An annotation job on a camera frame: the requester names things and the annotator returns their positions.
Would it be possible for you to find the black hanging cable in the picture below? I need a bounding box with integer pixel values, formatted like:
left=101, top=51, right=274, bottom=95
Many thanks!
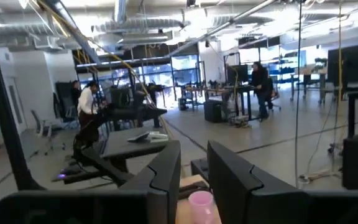
left=293, top=0, right=303, bottom=187

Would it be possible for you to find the black standing desk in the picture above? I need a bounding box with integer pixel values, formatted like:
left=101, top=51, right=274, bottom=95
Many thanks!
left=206, top=85, right=256, bottom=121

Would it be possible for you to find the grey office chair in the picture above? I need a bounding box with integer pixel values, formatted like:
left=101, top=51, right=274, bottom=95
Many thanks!
left=30, top=108, right=67, bottom=156

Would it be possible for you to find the mint green stapler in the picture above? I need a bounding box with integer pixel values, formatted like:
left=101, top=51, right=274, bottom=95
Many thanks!
left=149, top=132, right=170, bottom=144

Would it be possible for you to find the yellow cable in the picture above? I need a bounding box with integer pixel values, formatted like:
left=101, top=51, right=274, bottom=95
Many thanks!
left=37, top=0, right=170, bottom=138

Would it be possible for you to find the white power strip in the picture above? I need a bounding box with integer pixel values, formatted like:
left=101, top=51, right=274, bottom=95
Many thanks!
left=297, top=169, right=334, bottom=184

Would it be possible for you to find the black side desk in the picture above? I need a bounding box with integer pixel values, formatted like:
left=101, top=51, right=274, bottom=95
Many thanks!
left=100, top=126, right=171, bottom=174

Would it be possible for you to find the person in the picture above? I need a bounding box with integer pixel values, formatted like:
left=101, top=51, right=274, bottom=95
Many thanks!
left=76, top=80, right=101, bottom=128
left=249, top=61, right=275, bottom=121
left=70, top=80, right=82, bottom=108

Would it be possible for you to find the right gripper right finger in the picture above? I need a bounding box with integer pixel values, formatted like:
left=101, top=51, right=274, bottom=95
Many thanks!
left=206, top=139, right=309, bottom=224

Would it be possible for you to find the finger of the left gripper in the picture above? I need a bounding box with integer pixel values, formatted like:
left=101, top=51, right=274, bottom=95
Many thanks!
left=144, top=107, right=168, bottom=121

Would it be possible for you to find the black cabinet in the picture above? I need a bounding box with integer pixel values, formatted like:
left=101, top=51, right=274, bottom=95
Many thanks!
left=203, top=99, right=227, bottom=123

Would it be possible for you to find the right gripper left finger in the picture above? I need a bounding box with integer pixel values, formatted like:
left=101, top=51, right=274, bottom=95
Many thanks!
left=119, top=139, right=182, bottom=224

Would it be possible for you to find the black metal table frame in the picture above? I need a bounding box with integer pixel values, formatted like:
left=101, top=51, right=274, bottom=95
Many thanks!
left=0, top=0, right=45, bottom=191

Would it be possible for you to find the large black monitor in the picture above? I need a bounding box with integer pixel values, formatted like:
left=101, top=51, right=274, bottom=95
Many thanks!
left=326, top=42, right=358, bottom=86

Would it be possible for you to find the grey desk object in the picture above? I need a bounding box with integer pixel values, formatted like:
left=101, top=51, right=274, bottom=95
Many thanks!
left=127, top=131, right=151, bottom=144

